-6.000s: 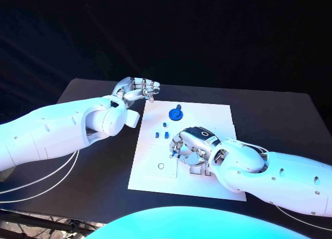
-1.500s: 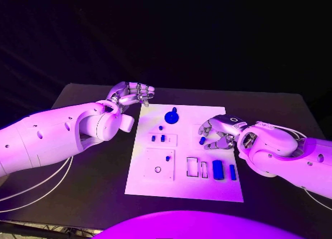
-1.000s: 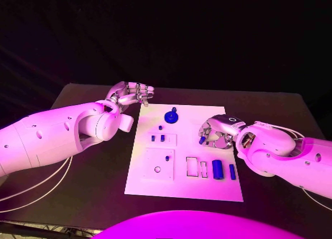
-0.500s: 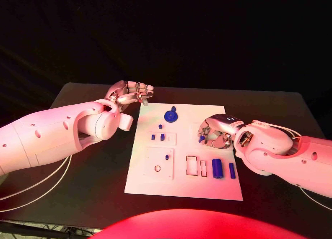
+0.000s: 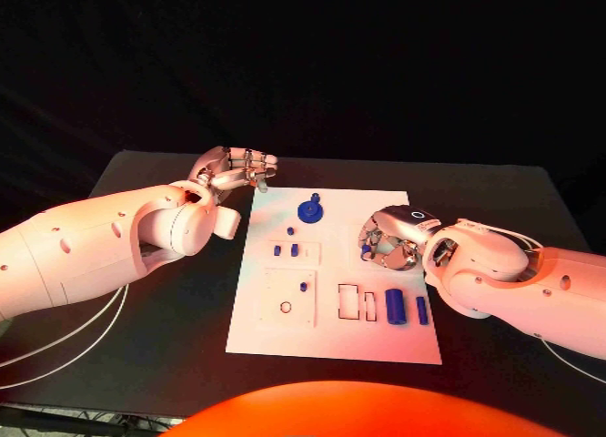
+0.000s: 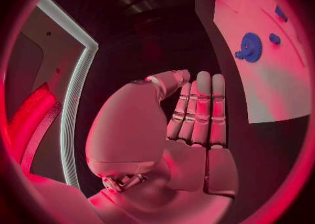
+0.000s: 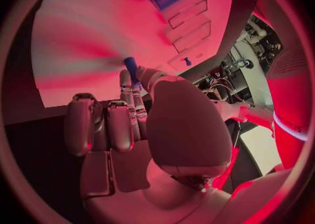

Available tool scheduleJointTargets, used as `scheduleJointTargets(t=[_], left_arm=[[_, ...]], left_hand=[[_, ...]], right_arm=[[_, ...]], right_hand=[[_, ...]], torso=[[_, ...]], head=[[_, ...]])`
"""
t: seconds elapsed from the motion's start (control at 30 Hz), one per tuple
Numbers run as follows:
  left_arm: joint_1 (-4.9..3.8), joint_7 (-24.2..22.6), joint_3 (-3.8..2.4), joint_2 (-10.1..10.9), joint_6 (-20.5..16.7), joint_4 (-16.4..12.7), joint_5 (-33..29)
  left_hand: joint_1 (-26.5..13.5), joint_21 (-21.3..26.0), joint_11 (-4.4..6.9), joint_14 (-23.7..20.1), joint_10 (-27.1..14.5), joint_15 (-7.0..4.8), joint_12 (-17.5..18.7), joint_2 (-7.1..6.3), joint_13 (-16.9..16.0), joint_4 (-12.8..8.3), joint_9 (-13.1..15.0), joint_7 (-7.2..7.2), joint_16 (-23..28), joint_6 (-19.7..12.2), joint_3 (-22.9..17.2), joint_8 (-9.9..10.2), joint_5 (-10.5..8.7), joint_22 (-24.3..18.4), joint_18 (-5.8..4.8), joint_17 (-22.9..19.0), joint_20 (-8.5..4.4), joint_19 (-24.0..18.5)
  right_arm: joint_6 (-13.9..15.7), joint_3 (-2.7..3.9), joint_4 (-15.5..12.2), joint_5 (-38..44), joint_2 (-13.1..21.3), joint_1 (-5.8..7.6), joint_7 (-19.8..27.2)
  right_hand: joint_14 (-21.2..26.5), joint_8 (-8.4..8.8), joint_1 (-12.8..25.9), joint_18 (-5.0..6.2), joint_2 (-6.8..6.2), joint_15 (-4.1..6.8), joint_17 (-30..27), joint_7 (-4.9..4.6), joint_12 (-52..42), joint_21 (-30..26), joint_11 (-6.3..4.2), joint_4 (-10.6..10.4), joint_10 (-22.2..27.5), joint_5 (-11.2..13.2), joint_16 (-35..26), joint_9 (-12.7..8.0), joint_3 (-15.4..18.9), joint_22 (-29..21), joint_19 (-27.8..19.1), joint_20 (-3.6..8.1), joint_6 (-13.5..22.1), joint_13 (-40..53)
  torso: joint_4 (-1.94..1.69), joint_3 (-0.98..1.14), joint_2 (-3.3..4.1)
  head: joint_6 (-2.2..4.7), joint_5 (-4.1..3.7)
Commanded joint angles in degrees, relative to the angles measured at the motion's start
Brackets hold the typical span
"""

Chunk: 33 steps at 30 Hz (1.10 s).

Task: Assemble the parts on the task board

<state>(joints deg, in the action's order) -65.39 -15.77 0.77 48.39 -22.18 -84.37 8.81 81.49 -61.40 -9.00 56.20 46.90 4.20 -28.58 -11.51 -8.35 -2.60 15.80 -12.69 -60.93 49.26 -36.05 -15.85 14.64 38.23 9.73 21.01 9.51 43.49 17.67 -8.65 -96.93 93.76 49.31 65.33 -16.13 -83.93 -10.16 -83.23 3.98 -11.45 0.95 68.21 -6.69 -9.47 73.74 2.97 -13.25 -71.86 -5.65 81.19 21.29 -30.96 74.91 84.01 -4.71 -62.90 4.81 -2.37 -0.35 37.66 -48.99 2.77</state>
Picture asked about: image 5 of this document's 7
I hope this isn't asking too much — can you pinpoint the white task board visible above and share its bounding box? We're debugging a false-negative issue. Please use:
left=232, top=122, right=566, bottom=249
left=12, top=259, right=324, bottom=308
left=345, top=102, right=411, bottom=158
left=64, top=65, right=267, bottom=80
left=225, top=186, right=444, bottom=366

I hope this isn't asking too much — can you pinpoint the large blue cylinder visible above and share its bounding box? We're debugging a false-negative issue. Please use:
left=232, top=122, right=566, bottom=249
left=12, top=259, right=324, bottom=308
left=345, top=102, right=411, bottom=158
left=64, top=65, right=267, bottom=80
left=383, top=288, right=409, bottom=325

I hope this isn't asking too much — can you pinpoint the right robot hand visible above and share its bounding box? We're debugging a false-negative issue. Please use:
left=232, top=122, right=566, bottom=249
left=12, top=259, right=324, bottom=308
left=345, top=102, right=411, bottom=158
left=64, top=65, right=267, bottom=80
left=358, top=204, right=444, bottom=272

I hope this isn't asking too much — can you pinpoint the white cable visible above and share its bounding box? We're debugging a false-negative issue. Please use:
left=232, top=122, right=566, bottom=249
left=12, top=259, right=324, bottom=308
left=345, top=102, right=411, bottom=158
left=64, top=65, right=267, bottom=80
left=0, top=284, right=126, bottom=372
left=540, top=336, right=606, bottom=390
left=0, top=284, right=132, bottom=392
left=473, top=223, right=545, bottom=252

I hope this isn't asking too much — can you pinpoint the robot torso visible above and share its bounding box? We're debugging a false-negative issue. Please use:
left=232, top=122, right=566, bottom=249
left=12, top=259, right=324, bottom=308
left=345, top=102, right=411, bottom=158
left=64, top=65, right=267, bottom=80
left=159, top=380, right=571, bottom=437

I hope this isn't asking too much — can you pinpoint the blue gear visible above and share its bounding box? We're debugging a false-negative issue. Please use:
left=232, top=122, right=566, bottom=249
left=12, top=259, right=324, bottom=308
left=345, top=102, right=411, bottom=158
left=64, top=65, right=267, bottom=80
left=297, top=192, right=327, bottom=225

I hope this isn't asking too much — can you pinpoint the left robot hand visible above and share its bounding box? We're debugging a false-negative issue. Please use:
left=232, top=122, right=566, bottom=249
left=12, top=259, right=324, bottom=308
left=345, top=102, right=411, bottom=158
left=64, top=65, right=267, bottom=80
left=188, top=146, right=280, bottom=194

